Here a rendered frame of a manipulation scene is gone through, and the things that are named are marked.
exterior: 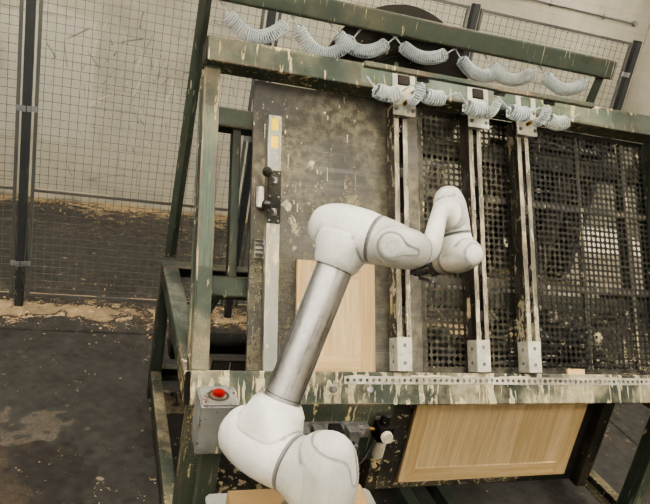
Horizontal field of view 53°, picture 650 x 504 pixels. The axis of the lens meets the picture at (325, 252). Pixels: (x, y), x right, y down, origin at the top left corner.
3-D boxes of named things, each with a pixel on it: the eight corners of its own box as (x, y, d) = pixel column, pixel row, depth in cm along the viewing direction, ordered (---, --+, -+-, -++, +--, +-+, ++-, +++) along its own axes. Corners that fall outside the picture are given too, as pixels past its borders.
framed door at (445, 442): (395, 479, 288) (397, 482, 286) (423, 370, 271) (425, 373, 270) (561, 471, 318) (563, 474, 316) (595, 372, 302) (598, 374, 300)
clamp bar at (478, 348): (463, 372, 257) (499, 371, 235) (453, 93, 280) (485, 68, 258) (485, 372, 261) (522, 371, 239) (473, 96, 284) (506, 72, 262)
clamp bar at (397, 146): (384, 371, 246) (414, 370, 224) (381, 80, 269) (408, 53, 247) (408, 371, 249) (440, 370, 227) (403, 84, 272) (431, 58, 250)
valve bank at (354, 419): (261, 489, 217) (272, 428, 210) (252, 462, 230) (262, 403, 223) (395, 482, 234) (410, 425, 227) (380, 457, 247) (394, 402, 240)
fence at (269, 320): (260, 370, 230) (262, 370, 226) (266, 118, 248) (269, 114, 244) (273, 371, 231) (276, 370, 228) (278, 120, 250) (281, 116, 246)
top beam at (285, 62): (201, 71, 242) (206, 59, 233) (202, 46, 244) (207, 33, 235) (654, 146, 317) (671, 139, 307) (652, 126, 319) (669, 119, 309)
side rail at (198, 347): (186, 370, 227) (191, 370, 217) (199, 78, 248) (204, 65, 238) (203, 370, 229) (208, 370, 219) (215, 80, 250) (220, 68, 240)
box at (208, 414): (194, 457, 198) (201, 406, 193) (190, 434, 209) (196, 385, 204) (232, 455, 202) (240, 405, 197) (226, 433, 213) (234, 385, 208)
